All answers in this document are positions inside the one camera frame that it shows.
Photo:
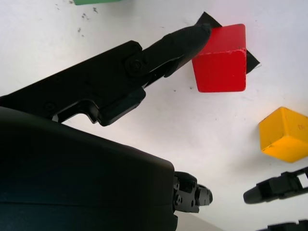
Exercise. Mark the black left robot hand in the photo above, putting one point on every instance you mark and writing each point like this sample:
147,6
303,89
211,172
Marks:
276,187

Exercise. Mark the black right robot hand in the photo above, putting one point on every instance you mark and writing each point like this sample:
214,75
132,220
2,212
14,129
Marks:
72,168

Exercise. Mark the yellow wooden cube block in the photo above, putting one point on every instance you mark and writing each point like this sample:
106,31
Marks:
286,134

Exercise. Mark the red wooden cube block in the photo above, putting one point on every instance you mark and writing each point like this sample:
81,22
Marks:
220,69

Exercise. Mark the green wooden cube block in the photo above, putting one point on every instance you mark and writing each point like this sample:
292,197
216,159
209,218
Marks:
96,2

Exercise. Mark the black tape strip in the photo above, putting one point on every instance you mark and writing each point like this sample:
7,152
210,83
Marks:
251,62

